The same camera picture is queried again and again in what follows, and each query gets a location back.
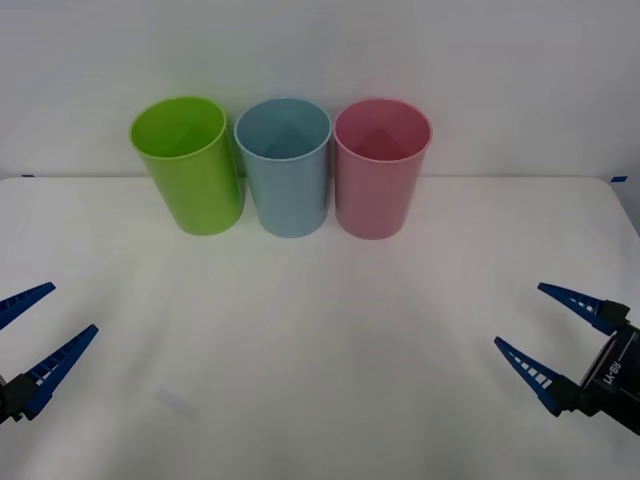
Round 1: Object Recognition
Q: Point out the green plastic waste bin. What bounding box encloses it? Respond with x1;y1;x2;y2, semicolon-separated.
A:
129;96;247;237

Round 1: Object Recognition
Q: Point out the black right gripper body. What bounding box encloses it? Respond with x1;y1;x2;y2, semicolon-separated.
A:
578;322;640;436

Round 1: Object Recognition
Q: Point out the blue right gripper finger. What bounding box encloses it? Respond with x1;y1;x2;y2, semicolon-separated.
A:
493;336;584;417
537;282;630;337

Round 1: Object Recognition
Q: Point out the pink plastic waste bin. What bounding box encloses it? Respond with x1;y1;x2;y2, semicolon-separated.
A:
332;97;433;241

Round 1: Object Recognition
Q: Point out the pale blue plastic waste bin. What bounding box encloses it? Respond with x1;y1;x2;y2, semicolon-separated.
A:
233;96;333;239

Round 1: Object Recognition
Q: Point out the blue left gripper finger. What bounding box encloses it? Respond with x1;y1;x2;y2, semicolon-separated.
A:
4;324;100;422
0;282;56;331

